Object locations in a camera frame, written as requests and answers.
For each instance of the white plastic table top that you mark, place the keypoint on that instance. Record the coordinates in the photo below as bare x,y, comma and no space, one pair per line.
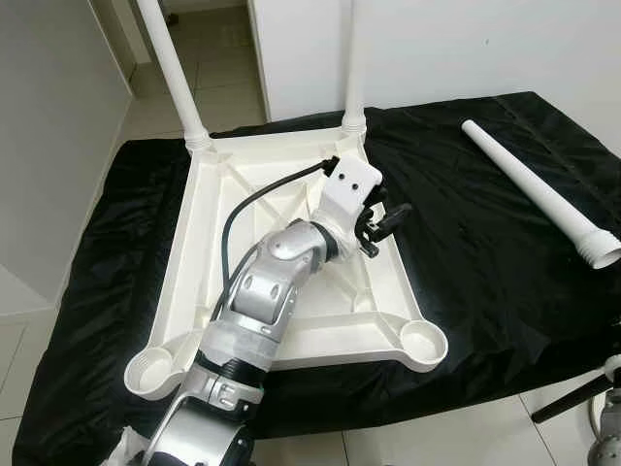
388,291

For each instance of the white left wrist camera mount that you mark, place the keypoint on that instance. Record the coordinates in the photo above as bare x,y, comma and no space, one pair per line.
347,189

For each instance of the white round stand base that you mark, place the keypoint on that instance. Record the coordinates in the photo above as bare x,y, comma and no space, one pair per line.
588,427

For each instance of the clear plastic wrap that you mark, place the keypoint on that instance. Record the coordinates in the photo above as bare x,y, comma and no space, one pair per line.
126,449

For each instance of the black cloth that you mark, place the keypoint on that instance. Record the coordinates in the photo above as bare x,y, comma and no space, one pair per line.
505,320

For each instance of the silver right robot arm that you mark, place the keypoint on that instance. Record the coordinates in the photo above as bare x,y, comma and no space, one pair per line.
609,449

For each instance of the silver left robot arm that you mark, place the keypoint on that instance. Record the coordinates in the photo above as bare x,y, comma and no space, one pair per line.
262,291

